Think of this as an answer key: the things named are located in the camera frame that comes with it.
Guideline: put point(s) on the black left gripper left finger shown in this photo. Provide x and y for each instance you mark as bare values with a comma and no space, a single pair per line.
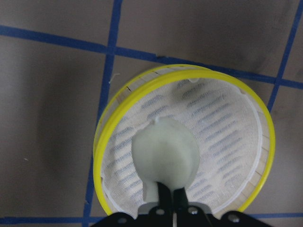
165,197

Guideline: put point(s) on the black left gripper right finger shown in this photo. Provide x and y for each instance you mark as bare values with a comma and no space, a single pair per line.
180,201

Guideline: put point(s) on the pale white steamed bun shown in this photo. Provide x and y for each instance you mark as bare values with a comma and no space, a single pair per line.
165,152

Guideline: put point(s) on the yellow-rimmed bamboo steamer tray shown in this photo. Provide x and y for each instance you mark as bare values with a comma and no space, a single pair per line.
230,122

